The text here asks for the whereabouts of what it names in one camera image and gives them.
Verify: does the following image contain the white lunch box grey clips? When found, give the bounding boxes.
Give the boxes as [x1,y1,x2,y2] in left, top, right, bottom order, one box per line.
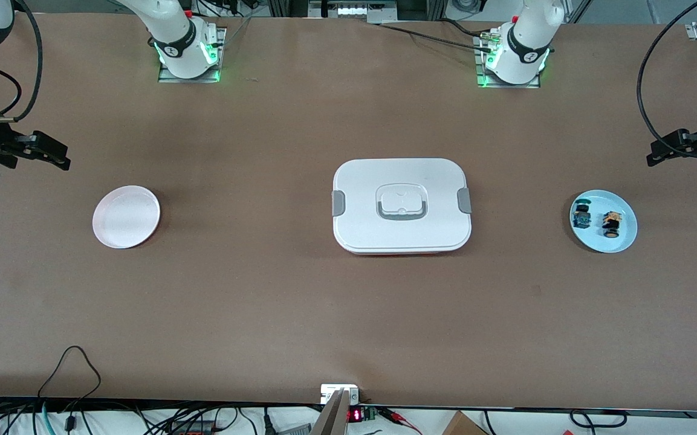
[331,158,473,256]

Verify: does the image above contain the thin black looped cable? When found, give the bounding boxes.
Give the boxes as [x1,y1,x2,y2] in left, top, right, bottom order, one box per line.
[36,345,103,419]

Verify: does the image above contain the brown cardboard box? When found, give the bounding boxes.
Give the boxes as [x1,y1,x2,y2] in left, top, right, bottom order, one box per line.
[441,410,489,435]

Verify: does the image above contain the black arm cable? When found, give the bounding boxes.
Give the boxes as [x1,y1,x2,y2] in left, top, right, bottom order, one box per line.
[636,0,697,146]
[0,0,44,123]

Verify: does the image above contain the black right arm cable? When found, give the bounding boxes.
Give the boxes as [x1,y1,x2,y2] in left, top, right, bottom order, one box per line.
[0,0,44,123]

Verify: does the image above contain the blue push button switch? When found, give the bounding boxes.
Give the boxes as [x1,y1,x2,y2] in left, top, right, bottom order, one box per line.
[572,202,594,231]

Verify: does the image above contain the black coiled cable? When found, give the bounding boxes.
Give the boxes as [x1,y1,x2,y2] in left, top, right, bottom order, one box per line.
[568,409,628,429]

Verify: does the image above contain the black cable with metal plug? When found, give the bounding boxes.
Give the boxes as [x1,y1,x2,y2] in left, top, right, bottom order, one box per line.
[372,18,501,53]

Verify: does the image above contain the light blue round plate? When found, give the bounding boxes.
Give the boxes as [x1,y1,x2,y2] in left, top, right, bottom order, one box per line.
[569,189,638,254]

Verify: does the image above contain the pale pink round plate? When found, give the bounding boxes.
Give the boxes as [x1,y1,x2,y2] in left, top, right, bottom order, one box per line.
[92,185,161,250]

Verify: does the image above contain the red black power strip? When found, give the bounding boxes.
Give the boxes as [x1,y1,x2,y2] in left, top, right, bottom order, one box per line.
[169,419,217,435]

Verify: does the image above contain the white socket strip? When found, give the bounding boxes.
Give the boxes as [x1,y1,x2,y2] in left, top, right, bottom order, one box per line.
[308,0,398,24]

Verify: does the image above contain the small white bracket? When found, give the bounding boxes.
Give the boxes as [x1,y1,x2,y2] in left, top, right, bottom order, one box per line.
[320,384,360,405]

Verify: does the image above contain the aluminium profile bar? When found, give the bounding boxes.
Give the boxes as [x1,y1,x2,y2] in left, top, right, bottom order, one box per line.
[310,388,351,435]

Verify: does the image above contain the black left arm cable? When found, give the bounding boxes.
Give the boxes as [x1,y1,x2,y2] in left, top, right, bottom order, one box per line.
[636,0,697,146]

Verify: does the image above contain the red clip leads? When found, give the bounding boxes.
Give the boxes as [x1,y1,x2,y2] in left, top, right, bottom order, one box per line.
[378,407,423,434]

